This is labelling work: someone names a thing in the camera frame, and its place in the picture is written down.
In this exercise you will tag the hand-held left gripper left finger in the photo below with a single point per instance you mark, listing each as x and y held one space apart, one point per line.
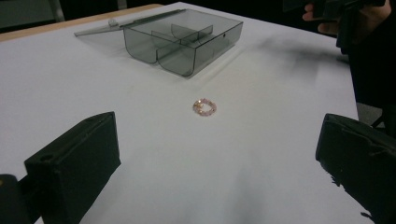
77 158

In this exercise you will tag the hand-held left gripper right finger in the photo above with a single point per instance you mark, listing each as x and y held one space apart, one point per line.
358 155

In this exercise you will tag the grey transparent plastic box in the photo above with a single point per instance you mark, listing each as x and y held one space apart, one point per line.
183 40

